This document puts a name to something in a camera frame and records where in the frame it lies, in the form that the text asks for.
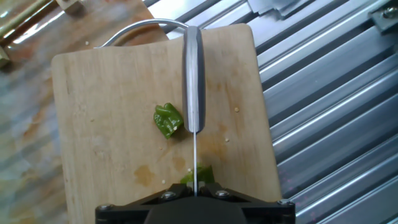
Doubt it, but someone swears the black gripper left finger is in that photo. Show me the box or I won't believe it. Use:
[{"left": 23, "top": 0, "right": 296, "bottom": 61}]
[{"left": 95, "top": 182, "right": 187, "bottom": 224}]

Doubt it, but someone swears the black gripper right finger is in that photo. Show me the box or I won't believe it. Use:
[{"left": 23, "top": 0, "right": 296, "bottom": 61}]
[{"left": 198, "top": 182, "right": 296, "bottom": 224}]

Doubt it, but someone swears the green chili pepper piece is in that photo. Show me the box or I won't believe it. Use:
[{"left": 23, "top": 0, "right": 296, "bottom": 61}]
[{"left": 153, "top": 102, "right": 185, "bottom": 140}]

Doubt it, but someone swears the steel kitchen knife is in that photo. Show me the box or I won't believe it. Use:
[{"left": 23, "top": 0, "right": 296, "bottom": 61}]
[{"left": 182, "top": 26, "right": 207, "bottom": 197}]

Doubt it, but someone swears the bamboo cutting board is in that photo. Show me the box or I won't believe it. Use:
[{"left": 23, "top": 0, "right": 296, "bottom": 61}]
[{"left": 50, "top": 18, "right": 282, "bottom": 224}]

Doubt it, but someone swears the wooden dish rack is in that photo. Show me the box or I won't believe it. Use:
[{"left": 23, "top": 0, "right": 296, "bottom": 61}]
[{"left": 0, "top": 0, "right": 85, "bottom": 68}]

